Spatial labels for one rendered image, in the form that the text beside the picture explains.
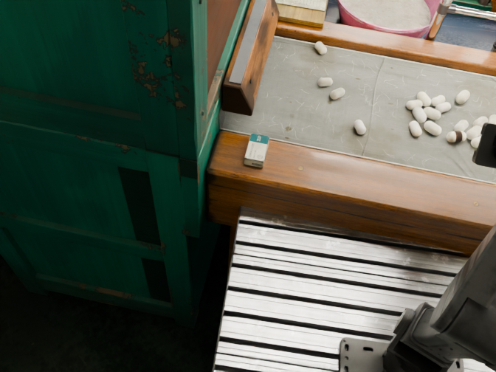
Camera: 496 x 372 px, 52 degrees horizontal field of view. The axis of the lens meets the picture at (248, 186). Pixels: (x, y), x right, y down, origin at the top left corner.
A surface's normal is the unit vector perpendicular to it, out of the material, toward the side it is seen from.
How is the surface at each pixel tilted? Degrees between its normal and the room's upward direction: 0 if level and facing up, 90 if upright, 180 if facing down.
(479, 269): 46
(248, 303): 0
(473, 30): 0
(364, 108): 0
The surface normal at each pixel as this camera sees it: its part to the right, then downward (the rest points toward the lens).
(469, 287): -0.36, 0.09
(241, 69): 0.06, -0.56
